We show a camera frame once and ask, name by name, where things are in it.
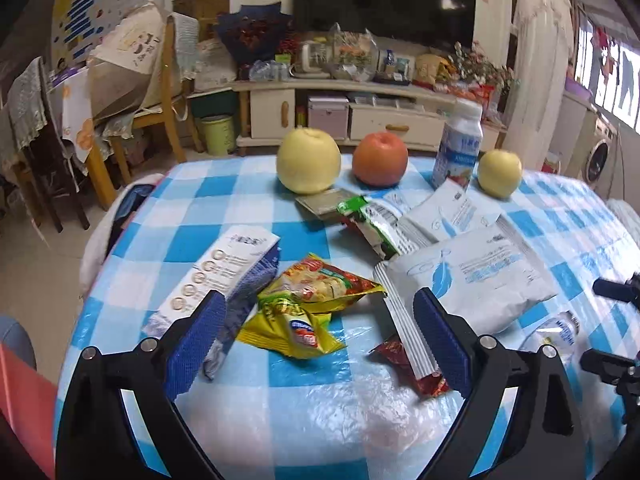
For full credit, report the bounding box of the yellow chip bag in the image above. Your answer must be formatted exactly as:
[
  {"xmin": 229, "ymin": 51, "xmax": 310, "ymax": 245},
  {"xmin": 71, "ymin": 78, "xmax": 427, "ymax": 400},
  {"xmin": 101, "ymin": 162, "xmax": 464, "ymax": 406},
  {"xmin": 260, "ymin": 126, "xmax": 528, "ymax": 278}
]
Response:
[{"xmin": 238, "ymin": 254, "xmax": 385, "ymax": 360}]

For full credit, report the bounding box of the blue white checkered tablecloth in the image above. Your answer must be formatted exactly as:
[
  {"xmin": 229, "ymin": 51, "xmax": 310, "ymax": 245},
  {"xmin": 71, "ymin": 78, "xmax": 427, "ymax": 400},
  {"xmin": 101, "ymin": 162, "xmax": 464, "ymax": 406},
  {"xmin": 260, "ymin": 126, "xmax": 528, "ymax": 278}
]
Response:
[{"xmin": 58, "ymin": 156, "xmax": 639, "ymax": 479}]

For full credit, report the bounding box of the white lace curtain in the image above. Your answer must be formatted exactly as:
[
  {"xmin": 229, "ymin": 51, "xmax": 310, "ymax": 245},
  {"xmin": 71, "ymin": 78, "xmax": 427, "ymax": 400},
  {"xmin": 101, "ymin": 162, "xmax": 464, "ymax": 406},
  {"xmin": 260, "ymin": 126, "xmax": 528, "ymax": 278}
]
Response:
[{"xmin": 503, "ymin": 0, "xmax": 575, "ymax": 170}]

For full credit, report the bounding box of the pink storage box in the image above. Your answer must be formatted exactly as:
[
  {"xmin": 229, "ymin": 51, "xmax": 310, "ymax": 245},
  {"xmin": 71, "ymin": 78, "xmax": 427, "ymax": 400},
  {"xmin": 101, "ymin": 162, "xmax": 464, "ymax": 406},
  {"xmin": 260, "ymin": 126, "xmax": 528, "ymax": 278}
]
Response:
[{"xmin": 308, "ymin": 96, "xmax": 349, "ymax": 140}]

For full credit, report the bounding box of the clear plastic wipes packet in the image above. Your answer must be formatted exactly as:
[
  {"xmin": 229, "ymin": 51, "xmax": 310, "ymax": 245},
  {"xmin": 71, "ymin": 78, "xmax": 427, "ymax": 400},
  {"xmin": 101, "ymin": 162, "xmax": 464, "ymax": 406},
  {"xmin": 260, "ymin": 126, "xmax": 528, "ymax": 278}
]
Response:
[{"xmin": 520, "ymin": 311, "xmax": 580, "ymax": 363}]

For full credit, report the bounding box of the green white snack wrapper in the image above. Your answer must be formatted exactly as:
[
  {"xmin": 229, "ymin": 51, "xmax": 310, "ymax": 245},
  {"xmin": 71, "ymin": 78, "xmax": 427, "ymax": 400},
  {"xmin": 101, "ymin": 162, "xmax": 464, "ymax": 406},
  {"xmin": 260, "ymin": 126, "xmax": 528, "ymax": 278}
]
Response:
[{"xmin": 336, "ymin": 192, "xmax": 419, "ymax": 260}]

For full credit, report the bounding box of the white washing machine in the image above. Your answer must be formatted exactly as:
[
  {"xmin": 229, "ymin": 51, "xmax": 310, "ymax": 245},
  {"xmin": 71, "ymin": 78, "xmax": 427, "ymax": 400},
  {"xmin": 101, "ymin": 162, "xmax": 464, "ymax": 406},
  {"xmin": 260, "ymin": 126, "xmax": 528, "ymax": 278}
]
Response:
[{"xmin": 580, "ymin": 117, "xmax": 618, "ymax": 191}]

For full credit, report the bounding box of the small red candy wrapper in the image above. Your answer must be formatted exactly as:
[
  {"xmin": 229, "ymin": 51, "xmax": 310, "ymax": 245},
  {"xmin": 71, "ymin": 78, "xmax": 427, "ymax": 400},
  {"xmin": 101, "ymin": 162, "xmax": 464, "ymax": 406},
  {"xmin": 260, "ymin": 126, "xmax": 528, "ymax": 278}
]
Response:
[{"xmin": 368, "ymin": 334, "xmax": 450, "ymax": 398}]

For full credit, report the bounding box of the large white blue pouch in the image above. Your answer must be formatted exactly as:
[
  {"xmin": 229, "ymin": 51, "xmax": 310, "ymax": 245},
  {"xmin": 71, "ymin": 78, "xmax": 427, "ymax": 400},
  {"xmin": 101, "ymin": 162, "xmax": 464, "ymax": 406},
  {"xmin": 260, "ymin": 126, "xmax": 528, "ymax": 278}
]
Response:
[{"xmin": 373, "ymin": 217, "xmax": 558, "ymax": 379}]

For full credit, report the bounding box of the cream tv cabinet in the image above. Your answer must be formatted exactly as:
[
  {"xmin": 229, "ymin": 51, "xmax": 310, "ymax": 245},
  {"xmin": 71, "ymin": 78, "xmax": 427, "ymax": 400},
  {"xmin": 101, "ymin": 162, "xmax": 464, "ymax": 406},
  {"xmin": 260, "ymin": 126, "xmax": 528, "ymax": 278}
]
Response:
[{"xmin": 232, "ymin": 78, "xmax": 509, "ymax": 157}]

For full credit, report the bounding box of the green waste bin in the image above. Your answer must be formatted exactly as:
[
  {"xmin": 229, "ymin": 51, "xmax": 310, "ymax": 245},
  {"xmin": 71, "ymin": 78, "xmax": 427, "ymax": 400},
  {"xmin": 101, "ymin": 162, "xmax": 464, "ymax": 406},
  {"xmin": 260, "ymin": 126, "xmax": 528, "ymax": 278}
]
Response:
[{"xmin": 200, "ymin": 115, "xmax": 236, "ymax": 156}]

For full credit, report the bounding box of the red apple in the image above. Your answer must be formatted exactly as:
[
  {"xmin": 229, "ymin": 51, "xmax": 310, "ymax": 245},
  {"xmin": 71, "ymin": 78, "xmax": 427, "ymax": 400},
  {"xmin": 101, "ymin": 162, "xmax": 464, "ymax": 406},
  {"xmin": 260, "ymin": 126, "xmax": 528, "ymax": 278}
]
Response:
[{"xmin": 352, "ymin": 131, "xmax": 409, "ymax": 188}]

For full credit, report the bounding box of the white yogurt drink bottle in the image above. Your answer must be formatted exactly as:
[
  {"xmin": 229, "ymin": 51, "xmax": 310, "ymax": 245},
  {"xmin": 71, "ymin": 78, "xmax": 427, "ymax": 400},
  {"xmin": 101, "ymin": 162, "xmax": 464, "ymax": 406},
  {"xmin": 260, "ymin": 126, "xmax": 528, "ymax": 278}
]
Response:
[{"xmin": 432, "ymin": 99, "xmax": 483, "ymax": 188}]

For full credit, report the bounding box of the milk carton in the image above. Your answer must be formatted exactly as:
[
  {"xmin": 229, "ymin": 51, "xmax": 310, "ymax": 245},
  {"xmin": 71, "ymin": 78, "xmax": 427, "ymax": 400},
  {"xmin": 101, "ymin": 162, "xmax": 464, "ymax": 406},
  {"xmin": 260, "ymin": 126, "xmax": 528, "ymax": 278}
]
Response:
[{"xmin": 143, "ymin": 224, "xmax": 280, "ymax": 380}]

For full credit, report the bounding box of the silver foil packet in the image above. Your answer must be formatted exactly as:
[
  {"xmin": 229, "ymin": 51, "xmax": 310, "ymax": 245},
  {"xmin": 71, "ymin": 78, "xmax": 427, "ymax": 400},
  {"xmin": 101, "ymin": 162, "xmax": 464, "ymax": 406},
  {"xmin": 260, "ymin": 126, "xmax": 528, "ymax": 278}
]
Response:
[{"xmin": 296, "ymin": 188, "xmax": 356, "ymax": 221}]

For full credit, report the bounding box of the wooden chair with bag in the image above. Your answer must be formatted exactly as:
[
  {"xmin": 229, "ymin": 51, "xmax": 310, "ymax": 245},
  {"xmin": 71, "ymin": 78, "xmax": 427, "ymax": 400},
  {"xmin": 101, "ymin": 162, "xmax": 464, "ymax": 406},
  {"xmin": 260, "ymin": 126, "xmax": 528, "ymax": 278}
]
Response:
[{"xmin": 103, "ymin": 12, "xmax": 204, "ymax": 184}]

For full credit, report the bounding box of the left yellow apple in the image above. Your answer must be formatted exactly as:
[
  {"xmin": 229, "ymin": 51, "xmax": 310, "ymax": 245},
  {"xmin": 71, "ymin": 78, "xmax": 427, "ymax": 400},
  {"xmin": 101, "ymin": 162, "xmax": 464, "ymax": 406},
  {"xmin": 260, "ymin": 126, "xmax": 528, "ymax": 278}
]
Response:
[{"xmin": 277, "ymin": 128, "xmax": 342, "ymax": 195}]

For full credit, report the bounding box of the dark blue flower bouquet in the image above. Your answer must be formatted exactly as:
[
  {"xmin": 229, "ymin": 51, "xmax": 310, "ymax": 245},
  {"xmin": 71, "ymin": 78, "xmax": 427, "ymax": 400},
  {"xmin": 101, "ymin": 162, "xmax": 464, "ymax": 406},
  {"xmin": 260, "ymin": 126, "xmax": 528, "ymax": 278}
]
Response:
[{"xmin": 215, "ymin": 2, "xmax": 293, "ymax": 65}]

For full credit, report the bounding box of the beige canvas tote bag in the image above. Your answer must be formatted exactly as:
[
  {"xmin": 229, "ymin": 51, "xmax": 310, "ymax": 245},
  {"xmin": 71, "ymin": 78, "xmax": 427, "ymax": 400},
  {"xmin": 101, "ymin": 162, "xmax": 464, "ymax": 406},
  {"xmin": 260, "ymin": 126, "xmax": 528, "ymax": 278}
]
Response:
[{"xmin": 87, "ymin": 1, "xmax": 166, "ymax": 119}]

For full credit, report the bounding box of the yellow apple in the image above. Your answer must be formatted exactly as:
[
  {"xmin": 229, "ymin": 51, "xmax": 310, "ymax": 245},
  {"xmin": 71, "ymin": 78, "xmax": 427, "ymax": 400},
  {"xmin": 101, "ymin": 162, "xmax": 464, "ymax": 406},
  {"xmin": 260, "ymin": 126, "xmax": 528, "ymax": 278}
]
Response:
[
  {"xmin": 477, "ymin": 150, "xmax": 523, "ymax": 200},
  {"xmin": 277, "ymin": 128, "xmax": 342, "ymax": 195}
]

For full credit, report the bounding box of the right yellow apple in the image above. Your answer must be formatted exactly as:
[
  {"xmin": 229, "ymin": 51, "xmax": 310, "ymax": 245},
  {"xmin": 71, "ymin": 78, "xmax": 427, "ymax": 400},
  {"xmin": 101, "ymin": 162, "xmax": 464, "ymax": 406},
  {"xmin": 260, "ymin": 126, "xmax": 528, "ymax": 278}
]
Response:
[{"xmin": 477, "ymin": 150, "xmax": 523, "ymax": 200}]

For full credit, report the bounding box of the dark wooden chair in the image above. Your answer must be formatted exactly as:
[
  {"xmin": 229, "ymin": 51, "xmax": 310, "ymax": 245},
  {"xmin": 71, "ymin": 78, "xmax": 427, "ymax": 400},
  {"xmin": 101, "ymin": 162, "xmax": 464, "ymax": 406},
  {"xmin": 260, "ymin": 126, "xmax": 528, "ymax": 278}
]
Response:
[{"xmin": 6, "ymin": 56, "xmax": 90, "ymax": 233}]

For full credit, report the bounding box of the pink plastic trash bin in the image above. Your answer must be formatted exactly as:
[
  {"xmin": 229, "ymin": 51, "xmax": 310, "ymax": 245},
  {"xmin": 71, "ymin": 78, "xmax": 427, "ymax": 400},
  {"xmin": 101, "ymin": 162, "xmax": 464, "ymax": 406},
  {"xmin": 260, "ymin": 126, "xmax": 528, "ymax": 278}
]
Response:
[{"xmin": 1, "ymin": 344, "xmax": 56, "ymax": 479}]

